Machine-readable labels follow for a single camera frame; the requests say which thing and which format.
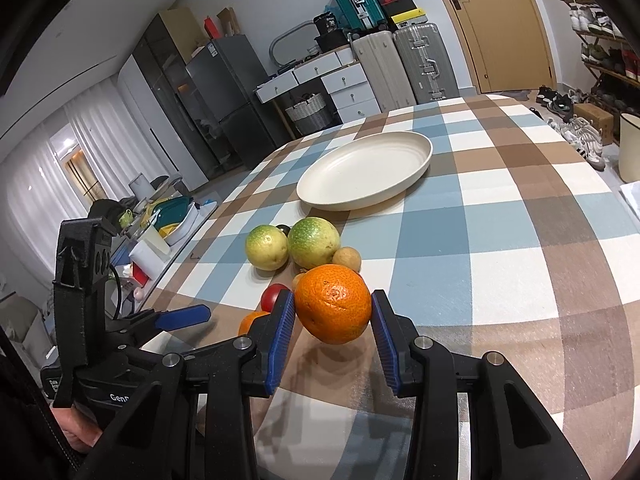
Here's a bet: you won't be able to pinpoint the wooden door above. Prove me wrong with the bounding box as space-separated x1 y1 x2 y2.
442 0 556 93

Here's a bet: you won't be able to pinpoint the woven laundry basket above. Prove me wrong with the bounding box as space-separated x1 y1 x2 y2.
285 93 334 136

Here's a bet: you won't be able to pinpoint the checkered tablecloth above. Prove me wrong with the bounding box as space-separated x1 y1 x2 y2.
148 94 639 479

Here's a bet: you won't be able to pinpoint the cardboard box on floor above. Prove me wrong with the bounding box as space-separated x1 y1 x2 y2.
574 103 615 145

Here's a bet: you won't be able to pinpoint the white drawer desk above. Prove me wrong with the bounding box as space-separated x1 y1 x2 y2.
255 46 381 122

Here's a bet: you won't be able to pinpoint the cream round plate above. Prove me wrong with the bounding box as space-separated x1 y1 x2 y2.
296 131 434 211

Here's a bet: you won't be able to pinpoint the dark grey refrigerator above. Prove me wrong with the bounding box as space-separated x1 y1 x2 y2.
186 35 292 169

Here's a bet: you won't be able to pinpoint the black glass cabinet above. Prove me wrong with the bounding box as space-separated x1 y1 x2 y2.
134 15 241 180

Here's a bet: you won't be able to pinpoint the beige suitcase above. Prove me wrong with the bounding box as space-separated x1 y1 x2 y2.
352 30 416 113

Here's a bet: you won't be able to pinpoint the yellow passion fruit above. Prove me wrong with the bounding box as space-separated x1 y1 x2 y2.
245 224 288 271

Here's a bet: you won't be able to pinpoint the white sneakers on floor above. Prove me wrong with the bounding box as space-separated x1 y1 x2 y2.
547 116 605 171

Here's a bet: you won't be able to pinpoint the large orange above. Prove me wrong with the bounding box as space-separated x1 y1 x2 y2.
294 263 372 344

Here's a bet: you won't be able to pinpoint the green passion fruit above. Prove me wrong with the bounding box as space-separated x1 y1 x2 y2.
288 217 341 270

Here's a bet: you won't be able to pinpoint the wooden shoe rack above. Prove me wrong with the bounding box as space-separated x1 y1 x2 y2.
560 0 639 116

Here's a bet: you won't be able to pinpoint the small orange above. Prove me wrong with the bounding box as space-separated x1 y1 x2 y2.
238 310 269 336

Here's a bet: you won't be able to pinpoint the white curtains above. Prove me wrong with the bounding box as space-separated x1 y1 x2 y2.
1 77 170 284

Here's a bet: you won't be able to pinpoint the person's left hand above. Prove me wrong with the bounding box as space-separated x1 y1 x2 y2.
51 406 102 453

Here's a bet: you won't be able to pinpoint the red tomato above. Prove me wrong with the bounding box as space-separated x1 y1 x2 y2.
260 283 290 312

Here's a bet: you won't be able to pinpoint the stacked shoe boxes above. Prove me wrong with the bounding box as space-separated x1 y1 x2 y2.
378 0 427 32

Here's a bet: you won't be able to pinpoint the cream waste bin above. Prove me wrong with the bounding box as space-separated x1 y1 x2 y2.
618 113 640 183

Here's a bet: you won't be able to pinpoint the dark plum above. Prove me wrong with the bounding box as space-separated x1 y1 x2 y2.
277 224 291 236

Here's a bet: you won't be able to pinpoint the silver suitcase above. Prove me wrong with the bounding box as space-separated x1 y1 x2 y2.
394 22 460 104

